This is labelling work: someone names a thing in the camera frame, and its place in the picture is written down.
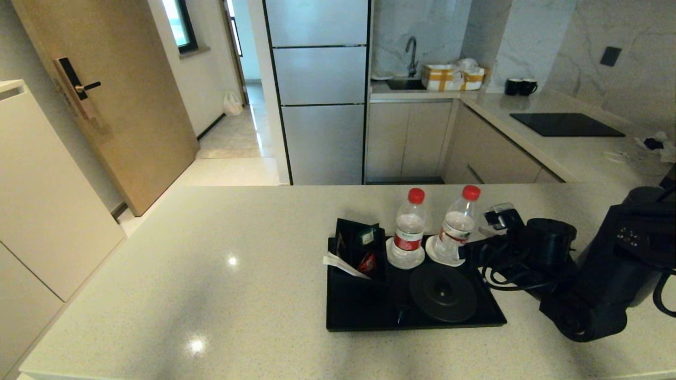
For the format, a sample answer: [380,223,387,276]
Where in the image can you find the clear water bottle red cap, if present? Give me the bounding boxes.
[434,185,481,264]
[389,188,426,267]

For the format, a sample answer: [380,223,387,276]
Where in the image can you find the black electric kettle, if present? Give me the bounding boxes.
[578,186,676,308]

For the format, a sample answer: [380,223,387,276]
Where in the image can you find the black round kettle base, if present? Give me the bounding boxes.
[409,262,478,323]

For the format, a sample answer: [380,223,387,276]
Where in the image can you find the green tea packet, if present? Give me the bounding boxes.
[355,224,380,246]

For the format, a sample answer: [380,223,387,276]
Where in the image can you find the round white coaster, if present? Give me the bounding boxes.
[425,235,468,267]
[386,236,426,270]

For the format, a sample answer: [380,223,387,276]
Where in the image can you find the beige counter base cabinet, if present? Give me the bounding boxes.
[443,102,565,184]

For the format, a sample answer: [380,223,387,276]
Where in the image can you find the black induction cooktop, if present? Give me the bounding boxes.
[510,112,626,138]

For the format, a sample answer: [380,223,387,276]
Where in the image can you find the beige sink base cabinet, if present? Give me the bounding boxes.
[365,100,456,184]

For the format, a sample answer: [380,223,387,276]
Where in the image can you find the black rectangular tray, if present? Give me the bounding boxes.
[326,234,508,332]

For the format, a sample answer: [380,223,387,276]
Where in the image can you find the black organizer box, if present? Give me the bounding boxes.
[334,218,390,288]

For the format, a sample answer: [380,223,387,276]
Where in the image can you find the cardboard box yellow tape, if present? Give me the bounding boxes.
[421,58,485,92]

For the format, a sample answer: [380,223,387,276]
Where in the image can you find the steel sink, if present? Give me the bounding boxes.
[386,78,427,91]

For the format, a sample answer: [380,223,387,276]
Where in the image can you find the white crumpled cloth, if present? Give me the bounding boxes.
[635,130,676,163]

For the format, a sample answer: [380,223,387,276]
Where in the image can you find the silver refrigerator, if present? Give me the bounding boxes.
[263,0,370,185]

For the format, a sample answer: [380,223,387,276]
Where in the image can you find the dark kitchen faucet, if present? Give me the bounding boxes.
[405,36,419,78]

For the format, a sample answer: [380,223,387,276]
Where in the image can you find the white plastic bag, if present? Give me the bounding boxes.
[223,92,245,116]

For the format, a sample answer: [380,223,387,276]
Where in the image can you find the dark framed window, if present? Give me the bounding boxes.
[161,0,200,55]

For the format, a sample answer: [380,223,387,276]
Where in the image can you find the wooden door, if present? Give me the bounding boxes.
[12,0,200,217]

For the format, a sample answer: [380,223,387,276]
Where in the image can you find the white tall cabinet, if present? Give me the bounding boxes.
[0,80,127,380]

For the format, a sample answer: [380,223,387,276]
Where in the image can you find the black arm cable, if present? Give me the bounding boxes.
[478,240,561,294]

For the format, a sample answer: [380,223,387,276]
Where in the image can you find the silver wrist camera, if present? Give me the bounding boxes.
[483,203,524,234]

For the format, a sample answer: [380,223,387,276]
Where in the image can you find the black door lock handle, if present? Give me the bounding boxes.
[54,56,102,120]

